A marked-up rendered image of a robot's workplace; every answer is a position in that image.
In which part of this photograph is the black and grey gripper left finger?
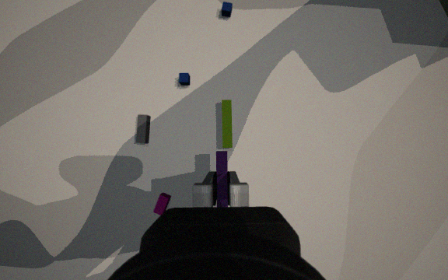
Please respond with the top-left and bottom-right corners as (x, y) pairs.
(193, 171), (217, 208)

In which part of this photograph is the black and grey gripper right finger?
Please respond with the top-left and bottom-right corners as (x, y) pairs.
(227, 171), (249, 207)

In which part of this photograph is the small dark blue cube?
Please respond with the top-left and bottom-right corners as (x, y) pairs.
(179, 73), (190, 86)
(222, 2), (233, 17)

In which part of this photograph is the purple rectangular bar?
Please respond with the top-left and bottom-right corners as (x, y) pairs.
(216, 151), (228, 207)

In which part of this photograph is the dark grey rectangular block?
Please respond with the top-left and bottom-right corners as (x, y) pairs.
(136, 114), (151, 143)

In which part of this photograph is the small magenta block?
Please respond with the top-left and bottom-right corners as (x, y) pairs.
(153, 193), (171, 215)

